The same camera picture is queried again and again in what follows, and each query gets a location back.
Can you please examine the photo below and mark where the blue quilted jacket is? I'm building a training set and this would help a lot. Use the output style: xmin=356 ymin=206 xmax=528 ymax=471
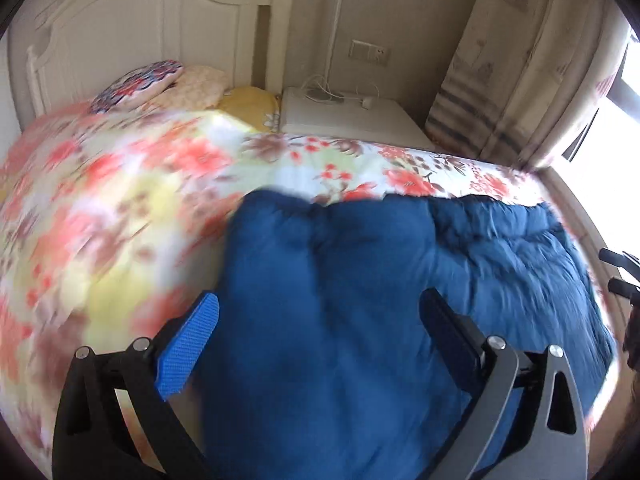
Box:
xmin=202 ymin=191 xmax=617 ymax=480

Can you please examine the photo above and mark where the yellow pillow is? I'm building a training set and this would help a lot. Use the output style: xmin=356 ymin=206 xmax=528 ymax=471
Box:
xmin=216 ymin=86 xmax=282 ymax=134

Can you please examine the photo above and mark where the white nightstand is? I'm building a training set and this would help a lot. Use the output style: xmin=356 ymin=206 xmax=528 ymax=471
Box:
xmin=279 ymin=86 xmax=437 ymax=153

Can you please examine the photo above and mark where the cream pillow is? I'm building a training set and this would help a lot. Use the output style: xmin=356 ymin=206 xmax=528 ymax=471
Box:
xmin=147 ymin=64 xmax=232 ymax=112

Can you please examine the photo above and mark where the white bed headboard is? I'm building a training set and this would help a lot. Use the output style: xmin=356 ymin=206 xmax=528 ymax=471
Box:
xmin=25 ymin=0 xmax=297 ymax=117

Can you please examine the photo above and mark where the blue red patterned cushion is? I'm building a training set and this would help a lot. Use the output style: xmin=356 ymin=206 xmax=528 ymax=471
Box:
xmin=89 ymin=59 xmax=183 ymax=115

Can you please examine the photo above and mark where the window sill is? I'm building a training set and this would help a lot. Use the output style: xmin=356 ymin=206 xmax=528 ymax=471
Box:
xmin=539 ymin=162 xmax=640 ymax=346

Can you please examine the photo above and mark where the white cable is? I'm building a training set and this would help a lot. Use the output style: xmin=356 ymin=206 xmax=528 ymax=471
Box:
xmin=299 ymin=74 xmax=382 ymax=111

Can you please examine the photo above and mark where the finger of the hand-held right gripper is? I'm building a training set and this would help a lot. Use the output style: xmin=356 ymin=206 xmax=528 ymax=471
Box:
xmin=607 ymin=279 xmax=640 ymax=303
xmin=599 ymin=247 xmax=640 ymax=280

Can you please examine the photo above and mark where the window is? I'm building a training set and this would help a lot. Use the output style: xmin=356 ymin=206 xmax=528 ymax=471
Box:
xmin=564 ymin=25 xmax=640 ymax=162

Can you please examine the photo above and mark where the printed curtain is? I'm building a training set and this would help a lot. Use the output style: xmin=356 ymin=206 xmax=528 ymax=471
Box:
xmin=424 ymin=0 xmax=632 ymax=175

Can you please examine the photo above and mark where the floral quilt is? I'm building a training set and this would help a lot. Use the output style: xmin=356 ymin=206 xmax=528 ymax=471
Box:
xmin=0 ymin=100 xmax=621 ymax=480

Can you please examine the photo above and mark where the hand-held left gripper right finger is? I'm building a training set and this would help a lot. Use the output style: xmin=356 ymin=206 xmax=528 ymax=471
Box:
xmin=420 ymin=288 xmax=588 ymax=480

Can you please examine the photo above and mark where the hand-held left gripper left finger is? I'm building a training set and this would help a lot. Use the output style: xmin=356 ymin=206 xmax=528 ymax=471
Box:
xmin=51 ymin=291 xmax=221 ymax=480

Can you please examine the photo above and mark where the white lamp pole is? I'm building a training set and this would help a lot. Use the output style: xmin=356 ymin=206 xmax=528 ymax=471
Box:
xmin=322 ymin=0 xmax=346 ymax=95

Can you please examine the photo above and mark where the wall socket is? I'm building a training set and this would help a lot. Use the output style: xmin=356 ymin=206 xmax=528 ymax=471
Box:
xmin=348 ymin=38 xmax=391 ymax=67

